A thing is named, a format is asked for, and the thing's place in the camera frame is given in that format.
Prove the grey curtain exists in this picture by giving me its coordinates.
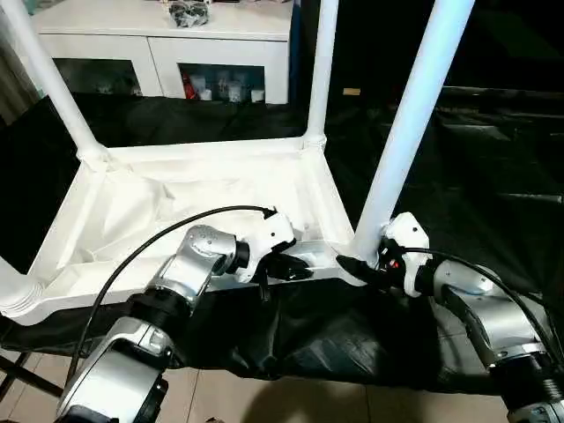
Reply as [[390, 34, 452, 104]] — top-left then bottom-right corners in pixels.
[[0, 41, 41, 127]]

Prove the dark patterned bundle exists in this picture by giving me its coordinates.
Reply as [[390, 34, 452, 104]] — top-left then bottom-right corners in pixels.
[[167, 1, 212, 28]]

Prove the black plastic mat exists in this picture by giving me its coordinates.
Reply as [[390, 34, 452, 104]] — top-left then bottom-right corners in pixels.
[[0, 90, 564, 396]]

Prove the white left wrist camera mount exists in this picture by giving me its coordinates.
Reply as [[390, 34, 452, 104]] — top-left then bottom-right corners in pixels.
[[237, 211, 296, 284]]

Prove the black horizontal bar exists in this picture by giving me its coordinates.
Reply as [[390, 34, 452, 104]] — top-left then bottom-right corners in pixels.
[[440, 85, 564, 103]]

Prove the dark furniture with brass label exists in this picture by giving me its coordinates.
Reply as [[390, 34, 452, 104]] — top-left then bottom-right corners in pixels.
[[288, 0, 564, 105]]

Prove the white glass-door cabinet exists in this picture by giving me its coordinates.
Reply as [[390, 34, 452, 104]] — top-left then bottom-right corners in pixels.
[[37, 0, 295, 106]]

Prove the blue vertical panel edge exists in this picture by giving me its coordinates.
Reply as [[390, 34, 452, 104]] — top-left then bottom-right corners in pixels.
[[288, 0, 306, 105]]

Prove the white plastic table leg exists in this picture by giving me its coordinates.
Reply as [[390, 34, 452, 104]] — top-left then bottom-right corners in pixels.
[[0, 0, 110, 163], [0, 257, 44, 319], [303, 0, 339, 152], [353, 0, 478, 266]]

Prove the white plastic table top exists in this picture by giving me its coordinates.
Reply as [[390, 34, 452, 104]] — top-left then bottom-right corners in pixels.
[[0, 136, 385, 328]]

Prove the black folding table frame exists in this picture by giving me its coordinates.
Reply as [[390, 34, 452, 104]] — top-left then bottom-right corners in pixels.
[[0, 350, 65, 400]]

